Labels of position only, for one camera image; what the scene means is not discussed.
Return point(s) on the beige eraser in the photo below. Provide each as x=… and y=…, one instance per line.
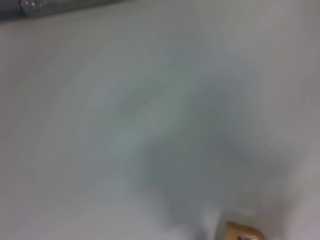
x=243, y=231

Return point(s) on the grey glitter pen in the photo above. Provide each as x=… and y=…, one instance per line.
x=50, y=8

